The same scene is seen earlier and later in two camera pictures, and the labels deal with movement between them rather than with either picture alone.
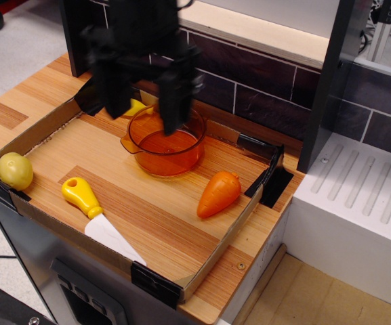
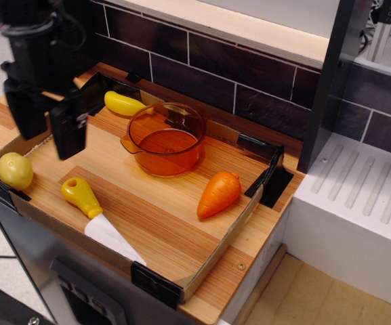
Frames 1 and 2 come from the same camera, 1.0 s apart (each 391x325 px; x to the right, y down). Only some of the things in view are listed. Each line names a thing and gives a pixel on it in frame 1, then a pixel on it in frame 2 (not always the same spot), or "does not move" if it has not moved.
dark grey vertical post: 345,45 does not move
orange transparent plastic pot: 158,154 does not move
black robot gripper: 139,31 -> 46,37
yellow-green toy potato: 15,170 does not move
